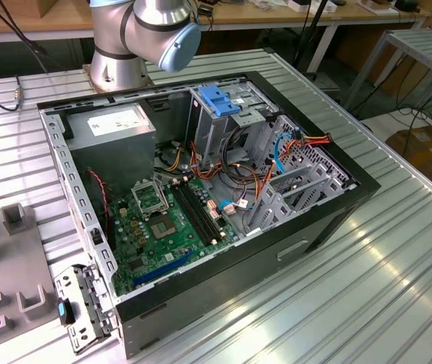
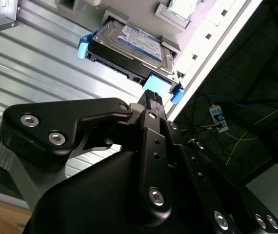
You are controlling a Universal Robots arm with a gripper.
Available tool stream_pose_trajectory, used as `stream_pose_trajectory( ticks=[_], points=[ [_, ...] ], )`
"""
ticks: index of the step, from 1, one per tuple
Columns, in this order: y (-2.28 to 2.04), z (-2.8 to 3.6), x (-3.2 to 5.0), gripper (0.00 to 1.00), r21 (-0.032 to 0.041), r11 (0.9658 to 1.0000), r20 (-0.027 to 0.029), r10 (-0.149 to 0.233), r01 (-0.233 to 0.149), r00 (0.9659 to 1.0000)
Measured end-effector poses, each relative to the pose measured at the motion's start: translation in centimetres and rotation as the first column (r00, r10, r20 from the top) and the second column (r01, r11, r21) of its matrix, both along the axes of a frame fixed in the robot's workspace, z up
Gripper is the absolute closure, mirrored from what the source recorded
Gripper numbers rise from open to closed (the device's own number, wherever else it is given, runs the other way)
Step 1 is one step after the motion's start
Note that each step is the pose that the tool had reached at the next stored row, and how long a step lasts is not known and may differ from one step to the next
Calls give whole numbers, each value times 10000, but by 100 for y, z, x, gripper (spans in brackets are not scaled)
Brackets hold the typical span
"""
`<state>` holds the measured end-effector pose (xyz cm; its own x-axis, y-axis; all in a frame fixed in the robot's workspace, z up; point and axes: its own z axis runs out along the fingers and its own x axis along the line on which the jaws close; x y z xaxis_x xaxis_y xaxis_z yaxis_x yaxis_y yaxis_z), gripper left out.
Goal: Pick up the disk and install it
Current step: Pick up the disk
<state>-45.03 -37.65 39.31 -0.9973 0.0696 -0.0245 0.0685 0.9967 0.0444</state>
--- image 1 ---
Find black tripod stand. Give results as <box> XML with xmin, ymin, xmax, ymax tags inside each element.
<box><xmin>293</xmin><ymin>0</ymin><xmax>338</xmax><ymax>83</ymax></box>

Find grey metal disk bay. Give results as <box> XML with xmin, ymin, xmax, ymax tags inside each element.
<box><xmin>244</xmin><ymin>162</ymin><xmax>357</xmax><ymax>237</ymax></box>

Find green motherboard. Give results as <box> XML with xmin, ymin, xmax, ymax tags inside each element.
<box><xmin>108</xmin><ymin>176</ymin><xmax>239</xmax><ymax>297</ymax></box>

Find black PC case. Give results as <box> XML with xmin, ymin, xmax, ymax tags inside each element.
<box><xmin>36</xmin><ymin>70</ymin><xmax>382</xmax><ymax>359</ymax></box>

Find blue wire with black plug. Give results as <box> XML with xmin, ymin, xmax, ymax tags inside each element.
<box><xmin>274</xmin><ymin>130</ymin><xmax>302</xmax><ymax>175</ymax></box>

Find orange wire bundle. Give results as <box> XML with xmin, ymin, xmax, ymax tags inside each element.
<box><xmin>188</xmin><ymin>140</ymin><xmax>262</xmax><ymax>190</ymax></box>

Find orange power wire with plug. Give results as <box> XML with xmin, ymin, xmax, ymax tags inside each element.
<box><xmin>255</xmin><ymin>130</ymin><xmax>333</xmax><ymax>208</ymax></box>

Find yellow and orange wires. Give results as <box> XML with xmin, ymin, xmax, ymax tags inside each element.
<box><xmin>162</xmin><ymin>146</ymin><xmax>186</xmax><ymax>172</ymax></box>

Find small white box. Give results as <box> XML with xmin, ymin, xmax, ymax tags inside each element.
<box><xmin>290</xmin><ymin>0</ymin><xmax>337</xmax><ymax>13</ymax></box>

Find grey optical drive cage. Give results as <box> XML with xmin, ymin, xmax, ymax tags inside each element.
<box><xmin>184</xmin><ymin>77</ymin><xmax>280</xmax><ymax>170</ymax></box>

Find metal slat rack table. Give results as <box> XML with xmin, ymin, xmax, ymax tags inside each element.
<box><xmin>343</xmin><ymin>28</ymin><xmax>432</xmax><ymax>111</ymax></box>

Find black wire bundle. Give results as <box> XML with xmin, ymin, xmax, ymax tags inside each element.
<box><xmin>219</xmin><ymin>127</ymin><xmax>261</xmax><ymax>189</ymax></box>

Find CPU socket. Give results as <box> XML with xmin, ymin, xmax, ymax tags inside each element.
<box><xmin>148</xmin><ymin>215</ymin><xmax>180</xmax><ymax>241</ymax></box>

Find blue expansion slot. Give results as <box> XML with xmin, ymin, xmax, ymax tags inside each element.
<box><xmin>132</xmin><ymin>249</ymin><xmax>196</xmax><ymax>287</ymax></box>

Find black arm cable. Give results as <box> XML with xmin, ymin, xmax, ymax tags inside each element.
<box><xmin>0</xmin><ymin>0</ymin><xmax>49</xmax><ymax>73</ymax></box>

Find brown square base plate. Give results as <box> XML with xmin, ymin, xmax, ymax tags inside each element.
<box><xmin>81</xmin><ymin>63</ymin><xmax>155</xmax><ymax>95</ymax></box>

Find metal socket cover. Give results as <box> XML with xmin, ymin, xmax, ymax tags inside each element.
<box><xmin>130</xmin><ymin>177</ymin><xmax>170</xmax><ymax>219</ymax></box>

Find wooden desk with white frame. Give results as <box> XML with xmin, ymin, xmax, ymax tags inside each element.
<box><xmin>0</xmin><ymin>0</ymin><xmax>432</xmax><ymax>73</ymax></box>

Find grey parts rack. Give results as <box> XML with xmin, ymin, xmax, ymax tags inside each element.
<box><xmin>0</xmin><ymin>202</ymin><xmax>60</xmax><ymax>346</ymax></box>

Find metal expansion bracket retainer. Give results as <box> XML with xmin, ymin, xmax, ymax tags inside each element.
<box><xmin>54</xmin><ymin>265</ymin><xmax>121</xmax><ymax>356</ymax></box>

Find red and black fan wire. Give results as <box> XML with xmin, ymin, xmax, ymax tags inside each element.
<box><xmin>86</xmin><ymin>168</ymin><xmax>111</xmax><ymax>232</ymax></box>

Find black RAM slot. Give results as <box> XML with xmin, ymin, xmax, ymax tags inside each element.
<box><xmin>186</xmin><ymin>179</ymin><xmax>226</xmax><ymax>242</ymax></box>
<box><xmin>180</xmin><ymin>180</ymin><xmax>221</xmax><ymax>243</ymax></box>
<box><xmin>175</xmin><ymin>181</ymin><xmax>215</xmax><ymax>245</ymax></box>
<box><xmin>170</xmin><ymin>183</ymin><xmax>210</xmax><ymax>246</ymax></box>

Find blue wire with white plug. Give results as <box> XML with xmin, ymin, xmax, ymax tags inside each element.
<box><xmin>218</xmin><ymin>199</ymin><xmax>254</xmax><ymax>215</ymax></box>

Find blue plastic drive latch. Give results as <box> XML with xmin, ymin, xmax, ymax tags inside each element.
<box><xmin>197</xmin><ymin>85</ymin><xmax>243</xmax><ymax>118</ymax></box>

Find grey power supply unit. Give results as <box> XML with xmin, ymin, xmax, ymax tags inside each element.
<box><xmin>64</xmin><ymin>102</ymin><xmax>158</xmax><ymax>194</ymax></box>

